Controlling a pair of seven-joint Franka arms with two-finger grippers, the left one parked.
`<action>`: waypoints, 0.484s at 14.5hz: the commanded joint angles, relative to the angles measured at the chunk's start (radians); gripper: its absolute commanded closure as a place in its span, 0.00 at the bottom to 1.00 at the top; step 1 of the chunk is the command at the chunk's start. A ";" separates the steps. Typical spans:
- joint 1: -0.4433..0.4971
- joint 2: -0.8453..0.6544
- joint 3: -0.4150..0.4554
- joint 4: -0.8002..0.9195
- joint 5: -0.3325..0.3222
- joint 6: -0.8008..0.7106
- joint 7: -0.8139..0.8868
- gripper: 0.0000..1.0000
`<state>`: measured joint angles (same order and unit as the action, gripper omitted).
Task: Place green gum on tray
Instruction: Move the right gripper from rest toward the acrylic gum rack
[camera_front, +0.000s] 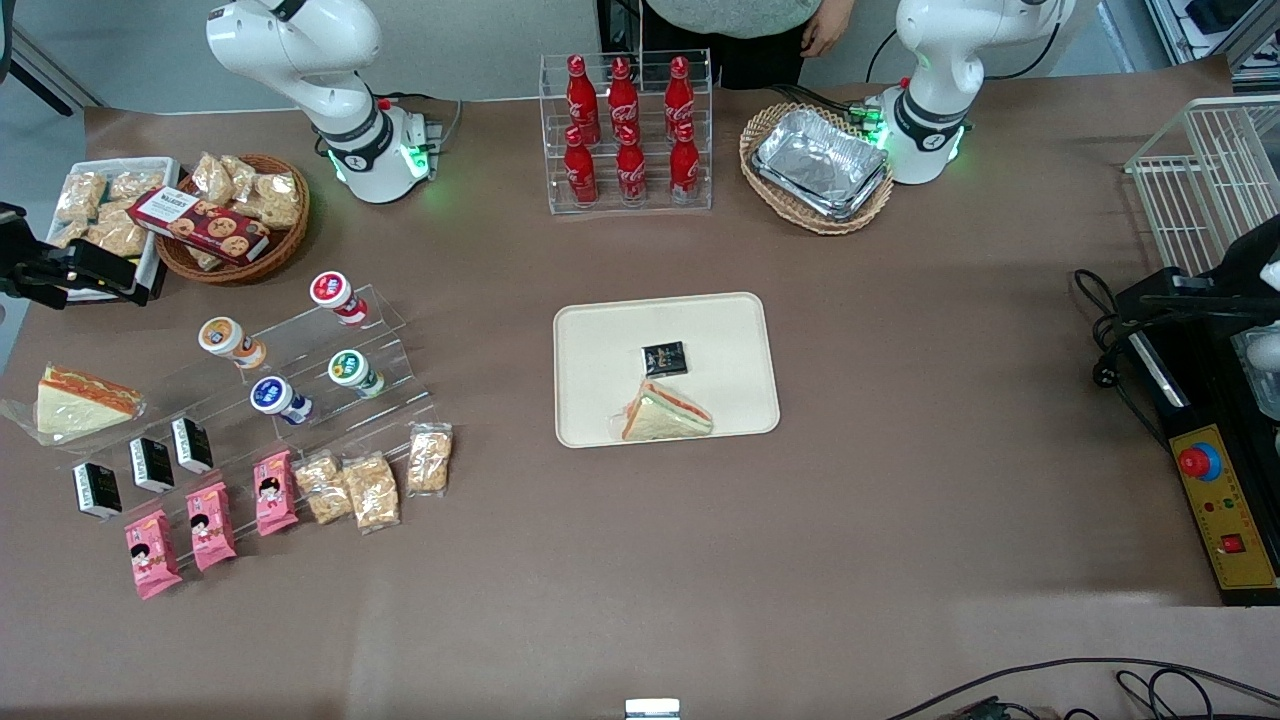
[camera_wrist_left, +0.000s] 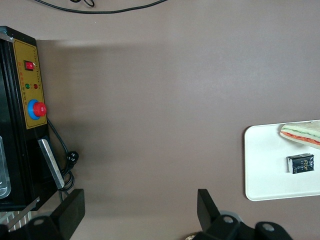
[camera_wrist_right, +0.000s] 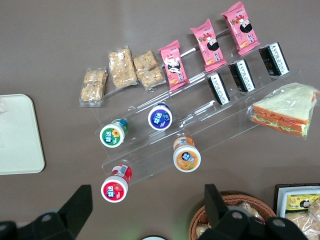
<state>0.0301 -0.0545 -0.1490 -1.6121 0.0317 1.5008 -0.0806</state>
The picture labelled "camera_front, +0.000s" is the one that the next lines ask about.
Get light tan wicker basket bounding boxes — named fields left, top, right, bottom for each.
left=740, top=102, right=894, bottom=236

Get black machine with yellow panel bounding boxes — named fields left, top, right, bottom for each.
left=1115, top=265, right=1280, bottom=606

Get clear acrylic bottle rack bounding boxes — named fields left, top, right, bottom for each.
left=540, top=50, right=713, bottom=214

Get red lid gum bottle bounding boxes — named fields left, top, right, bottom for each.
left=310, top=271, right=369, bottom=326

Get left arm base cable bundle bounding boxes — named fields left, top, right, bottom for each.
left=770, top=85, right=889, bottom=129

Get orange lid gum bottle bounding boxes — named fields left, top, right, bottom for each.
left=198, top=317, right=268, bottom=371

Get wrapped triangle sandwich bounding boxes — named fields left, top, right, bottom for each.
left=0, top=365, right=147, bottom=446
left=610, top=378, right=715, bottom=444

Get red cola bottle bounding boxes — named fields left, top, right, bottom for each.
left=608, top=57, right=641, bottom=146
left=563, top=125, right=599, bottom=208
left=664, top=56, right=695, bottom=141
left=566, top=54, right=601, bottom=146
left=669, top=122, right=701, bottom=204
left=615, top=125, right=647, bottom=206

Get dark brown wicker basket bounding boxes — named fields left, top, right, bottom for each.
left=155, top=153, right=311, bottom=286

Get red cookie box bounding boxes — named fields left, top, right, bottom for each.
left=128, top=186, right=271, bottom=265

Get person in grey top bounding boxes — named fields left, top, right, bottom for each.
left=598, top=0, right=831, bottom=91

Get pink snack pack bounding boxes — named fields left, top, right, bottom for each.
left=124, top=510, right=184, bottom=601
left=186, top=482, right=238, bottom=572
left=253, top=450, right=299, bottom=537

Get long black cable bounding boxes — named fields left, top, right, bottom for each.
left=885, top=657, right=1280, bottom=720

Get clear acrylic stepped stand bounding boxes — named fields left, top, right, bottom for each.
left=65, top=283, right=438, bottom=501

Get black power cable with plug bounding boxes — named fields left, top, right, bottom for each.
left=1072, top=268, right=1171, bottom=446

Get blue lid gum bottle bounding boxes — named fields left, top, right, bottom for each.
left=250, top=376, right=313, bottom=426

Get aluminium foil tray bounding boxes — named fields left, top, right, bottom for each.
left=752, top=108, right=891, bottom=219

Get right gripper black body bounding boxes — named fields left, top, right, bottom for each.
left=0, top=240, right=151, bottom=307

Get green lid gum bottle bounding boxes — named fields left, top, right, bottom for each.
left=328, top=349, right=385, bottom=399

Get white wire basket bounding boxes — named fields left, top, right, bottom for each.
left=1125, top=95, right=1280, bottom=276

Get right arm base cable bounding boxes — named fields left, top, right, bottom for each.
left=375, top=93, right=466, bottom=151

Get person's left hand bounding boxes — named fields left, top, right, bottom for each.
left=800, top=0, right=856, bottom=58

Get white rectangular tray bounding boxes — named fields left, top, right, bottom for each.
left=45, top=157, right=181, bottom=303

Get beige plastic tray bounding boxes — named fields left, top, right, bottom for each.
left=553, top=292, right=781, bottom=449

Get grey metal shelf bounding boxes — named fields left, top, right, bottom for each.
left=1145, top=0, right=1280, bottom=86

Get looped black cable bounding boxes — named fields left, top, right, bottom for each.
left=1115, top=668, right=1216, bottom=720

